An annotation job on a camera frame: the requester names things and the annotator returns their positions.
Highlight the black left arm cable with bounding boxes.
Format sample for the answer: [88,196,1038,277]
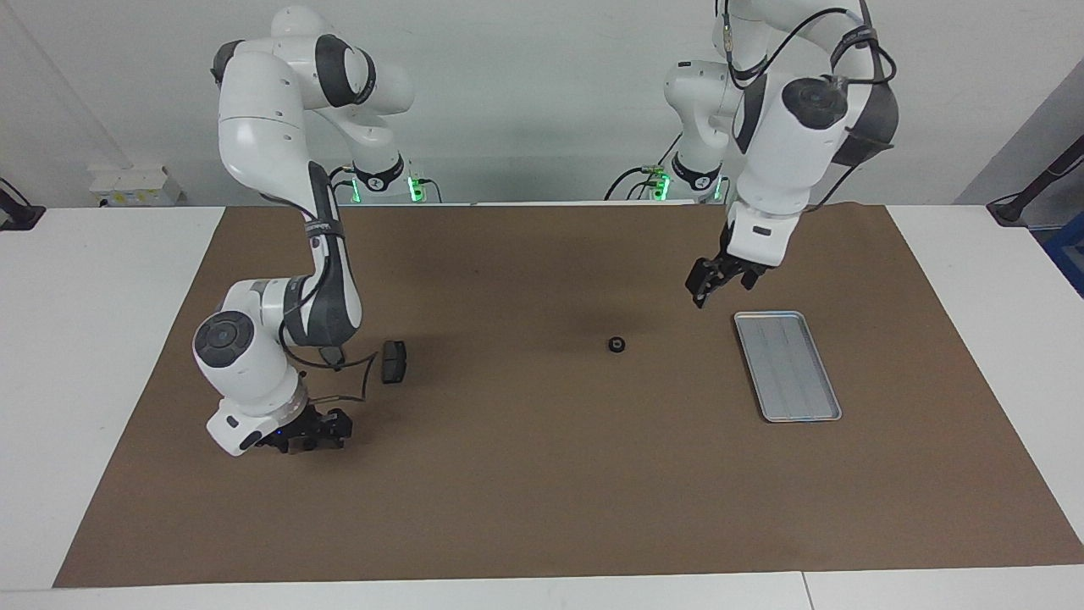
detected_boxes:
[718,7,900,213]

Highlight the silver metal tray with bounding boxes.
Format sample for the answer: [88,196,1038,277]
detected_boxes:
[733,310,843,424]

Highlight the blue crate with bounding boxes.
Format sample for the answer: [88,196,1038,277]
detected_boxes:
[1043,212,1084,297]

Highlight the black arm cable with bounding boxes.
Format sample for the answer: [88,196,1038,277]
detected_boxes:
[282,337,379,406]
[718,7,900,213]

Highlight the black right base cable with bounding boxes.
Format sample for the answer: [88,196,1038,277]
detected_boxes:
[325,164,357,206]

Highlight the brown table mat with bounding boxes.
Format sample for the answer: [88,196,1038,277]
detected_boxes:
[53,203,1084,590]

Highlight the white box with yellow labels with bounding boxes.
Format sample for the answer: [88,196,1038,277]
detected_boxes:
[89,164,184,208]

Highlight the black left base cable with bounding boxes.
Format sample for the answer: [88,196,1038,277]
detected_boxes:
[604,127,689,202]

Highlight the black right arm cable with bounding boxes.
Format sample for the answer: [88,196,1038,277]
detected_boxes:
[282,337,379,406]

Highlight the black base cable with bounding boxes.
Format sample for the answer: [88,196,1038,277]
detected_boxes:
[604,127,689,202]
[325,164,357,206]

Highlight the black table clamp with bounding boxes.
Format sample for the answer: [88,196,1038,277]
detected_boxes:
[0,177,47,232]

